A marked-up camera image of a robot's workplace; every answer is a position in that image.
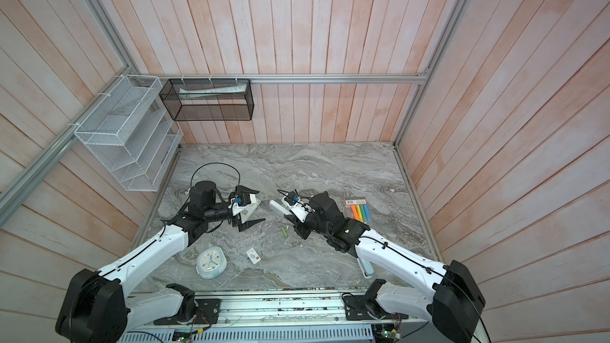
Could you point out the white wire shelf rack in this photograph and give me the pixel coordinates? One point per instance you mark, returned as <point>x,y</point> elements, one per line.
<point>134,141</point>

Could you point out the black mesh basket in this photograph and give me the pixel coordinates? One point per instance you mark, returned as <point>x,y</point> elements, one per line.
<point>241,109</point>

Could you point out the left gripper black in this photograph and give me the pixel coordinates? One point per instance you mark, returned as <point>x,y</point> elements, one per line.
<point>249,223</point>

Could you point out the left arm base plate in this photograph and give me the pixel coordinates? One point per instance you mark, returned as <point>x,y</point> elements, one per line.
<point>192,309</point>

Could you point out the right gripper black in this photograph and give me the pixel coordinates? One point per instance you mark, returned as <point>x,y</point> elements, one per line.
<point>299,225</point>

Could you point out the white remote control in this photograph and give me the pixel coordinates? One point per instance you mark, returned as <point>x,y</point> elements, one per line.
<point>251,206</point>

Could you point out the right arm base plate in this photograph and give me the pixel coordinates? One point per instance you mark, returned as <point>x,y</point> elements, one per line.
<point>365,307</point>

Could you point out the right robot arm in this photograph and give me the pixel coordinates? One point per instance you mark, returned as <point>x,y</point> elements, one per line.
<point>445,295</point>

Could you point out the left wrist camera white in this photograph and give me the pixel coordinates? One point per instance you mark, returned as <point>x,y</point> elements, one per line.
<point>236,205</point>

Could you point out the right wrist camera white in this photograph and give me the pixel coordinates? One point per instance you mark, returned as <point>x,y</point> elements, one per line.
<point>297,207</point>

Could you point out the colored highlighter pack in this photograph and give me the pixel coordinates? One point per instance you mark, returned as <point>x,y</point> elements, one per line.
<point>359,209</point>

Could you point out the white blue alarm clock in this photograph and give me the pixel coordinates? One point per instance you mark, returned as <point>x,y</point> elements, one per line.
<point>211,263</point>

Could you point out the white battery cover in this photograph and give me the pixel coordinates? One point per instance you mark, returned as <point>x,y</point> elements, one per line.
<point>281,210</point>

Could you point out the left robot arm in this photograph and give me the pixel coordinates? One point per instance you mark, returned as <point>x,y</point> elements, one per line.
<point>99,306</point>

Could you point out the small white box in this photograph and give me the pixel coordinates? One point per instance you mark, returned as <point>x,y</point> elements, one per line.
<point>253,256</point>

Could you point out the paper in black basket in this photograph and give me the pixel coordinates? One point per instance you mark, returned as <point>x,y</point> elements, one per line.
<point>231,92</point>

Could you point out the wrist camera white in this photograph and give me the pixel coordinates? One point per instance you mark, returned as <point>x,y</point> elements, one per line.
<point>236,205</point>
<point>297,207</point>

